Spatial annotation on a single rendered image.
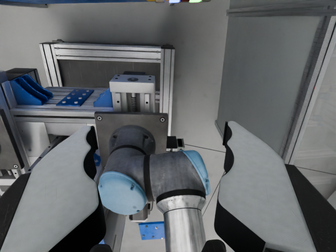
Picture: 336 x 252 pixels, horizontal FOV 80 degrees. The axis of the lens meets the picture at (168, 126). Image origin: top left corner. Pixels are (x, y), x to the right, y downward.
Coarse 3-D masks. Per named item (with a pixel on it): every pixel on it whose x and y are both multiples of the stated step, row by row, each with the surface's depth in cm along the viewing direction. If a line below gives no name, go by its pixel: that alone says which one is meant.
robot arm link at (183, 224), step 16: (160, 160) 48; (176, 160) 47; (192, 160) 47; (160, 176) 46; (176, 176) 45; (192, 176) 45; (160, 192) 45; (176, 192) 43; (192, 192) 43; (208, 192) 47; (160, 208) 45; (176, 208) 42; (192, 208) 43; (176, 224) 41; (192, 224) 40; (176, 240) 39; (192, 240) 39
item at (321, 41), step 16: (320, 0) 57; (320, 32) 57; (320, 48) 57; (320, 64) 59; (304, 80) 64; (304, 96) 64; (304, 112) 67; (288, 128) 73; (288, 144) 73; (288, 160) 76
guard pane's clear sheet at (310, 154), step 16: (320, 80) 60; (320, 96) 60; (320, 112) 60; (304, 128) 67; (320, 128) 60; (304, 144) 67; (320, 144) 60; (304, 160) 68; (320, 160) 61; (320, 176) 61; (320, 192) 61
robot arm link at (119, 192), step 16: (112, 160) 51; (128, 160) 49; (144, 160) 49; (112, 176) 45; (128, 176) 45; (144, 176) 46; (112, 192) 45; (128, 192) 45; (144, 192) 46; (112, 208) 48; (128, 208) 47
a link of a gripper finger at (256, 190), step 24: (240, 144) 10; (264, 144) 10; (240, 168) 8; (264, 168) 8; (240, 192) 7; (264, 192) 7; (288, 192) 7; (216, 216) 7; (240, 216) 6; (264, 216) 6; (288, 216) 6; (240, 240) 6; (264, 240) 6; (288, 240) 6; (312, 240) 6
